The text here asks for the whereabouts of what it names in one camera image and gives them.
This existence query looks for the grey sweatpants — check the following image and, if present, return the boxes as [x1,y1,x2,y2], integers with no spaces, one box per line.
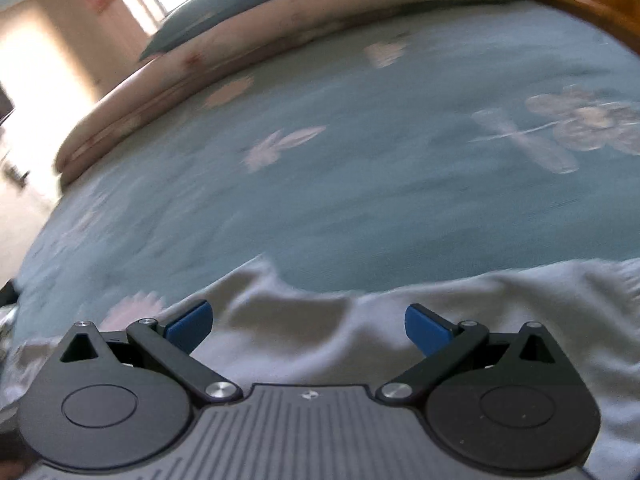
[0,255,640,480]

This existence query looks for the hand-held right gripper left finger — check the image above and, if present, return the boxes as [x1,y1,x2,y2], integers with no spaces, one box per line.
[59,300,241,405]

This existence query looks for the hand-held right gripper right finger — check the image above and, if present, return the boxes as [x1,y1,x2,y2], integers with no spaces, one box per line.
[375,302,561,405]

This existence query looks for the teal pillow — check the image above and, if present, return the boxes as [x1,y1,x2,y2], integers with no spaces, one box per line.
[137,0,346,61]

